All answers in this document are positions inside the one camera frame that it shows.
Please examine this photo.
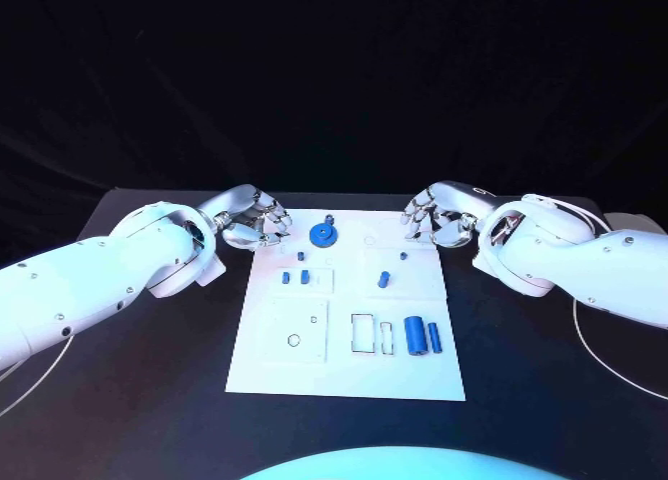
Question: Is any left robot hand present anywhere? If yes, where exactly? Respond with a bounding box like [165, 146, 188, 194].
[195, 183, 293, 252]

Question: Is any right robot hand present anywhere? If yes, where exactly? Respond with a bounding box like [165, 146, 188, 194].
[400, 180, 498, 249]

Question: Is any white task board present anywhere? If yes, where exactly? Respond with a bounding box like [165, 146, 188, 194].
[224, 208, 468, 402]

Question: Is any blue gear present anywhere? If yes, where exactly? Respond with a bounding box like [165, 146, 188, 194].
[308, 223, 341, 249]

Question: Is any thick long blue cylinder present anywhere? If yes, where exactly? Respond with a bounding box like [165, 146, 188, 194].
[401, 315, 429, 357]

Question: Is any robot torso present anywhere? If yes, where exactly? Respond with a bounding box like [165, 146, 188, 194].
[238, 445, 570, 480]

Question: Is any white cable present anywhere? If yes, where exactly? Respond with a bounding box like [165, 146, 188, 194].
[571, 295, 668, 403]
[0, 329, 77, 427]

